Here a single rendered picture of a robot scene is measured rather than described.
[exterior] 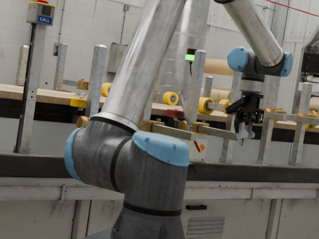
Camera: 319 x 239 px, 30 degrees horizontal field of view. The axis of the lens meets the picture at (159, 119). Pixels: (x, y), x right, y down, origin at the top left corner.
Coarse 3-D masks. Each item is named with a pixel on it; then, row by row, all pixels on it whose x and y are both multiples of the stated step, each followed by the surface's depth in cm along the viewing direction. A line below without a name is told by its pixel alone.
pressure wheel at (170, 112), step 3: (168, 111) 266; (171, 111) 265; (174, 111) 265; (177, 111) 264; (180, 111) 265; (168, 114) 266; (171, 114) 265; (174, 114) 265; (177, 114) 265; (180, 114) 265; (183, 114) 267; (171, 117) 265; (174, 117) 265; (177, 117) 265; (180, 117) 265; (183, 117) 267
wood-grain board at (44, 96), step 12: (0, 84) 282; (0, 96) 220; (12, 96) 223; (48, 96) 232; (60, 96) 244; (72, 96) 264; (156, 108) 270; (168, 108) 294; (180, 108) 325; (216, 120) 291; (288, 120) 407
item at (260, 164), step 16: (0, 160) 199; (16, 160) 202; (32, 160) 206; (48, 160) 210; (64, 160) 214; (224, 160) 269; (256, 160) 287; (0, 176) 200; (16, 176) 203; (32, 176) 207; (48, 176) 211; (64, 176) 215; (192, 176) 254; (208, 176) 260; (224, 176) 266; (240, 176) 273; (256, 176) 280; (272, 176) 287; (288, 176) 294; (304, 176) 302
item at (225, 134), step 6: (174, 120) 266; (174, 126) 266; (198, 126) 254; (204, 126) 252; (204, 132) 251; (210, 132) 248; (216, 132) 245; (222, 132) 243; (228, 132) 240; (234, 132) 239; (228, 138) 240; (234, 138) 237
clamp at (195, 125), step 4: (180, 124) 252; (184, 124) 250; (192, 124) 252; (196, 124) 253; (200, 124) 255; (204, 124) 256; (208, 124) 258; (180, 128) 252; (184, 128) 250; (196, 128) 254; (196, 132) 254
